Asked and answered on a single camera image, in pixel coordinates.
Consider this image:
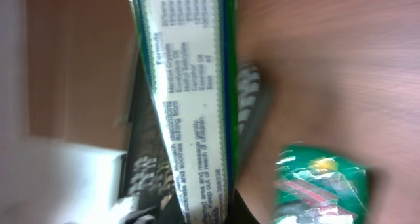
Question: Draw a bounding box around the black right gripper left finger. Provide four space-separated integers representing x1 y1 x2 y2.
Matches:
118 57 177 224

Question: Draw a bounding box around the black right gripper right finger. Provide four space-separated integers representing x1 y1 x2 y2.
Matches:
234 61 273 224

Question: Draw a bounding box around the green white gum pack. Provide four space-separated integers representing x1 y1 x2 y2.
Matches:
130 0 238 223

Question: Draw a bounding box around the green 3M gloves package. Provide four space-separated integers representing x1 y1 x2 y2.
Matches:
272 143 369 224

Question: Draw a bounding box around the white barcode scanner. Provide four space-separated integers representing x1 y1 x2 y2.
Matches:
1 139 127 224

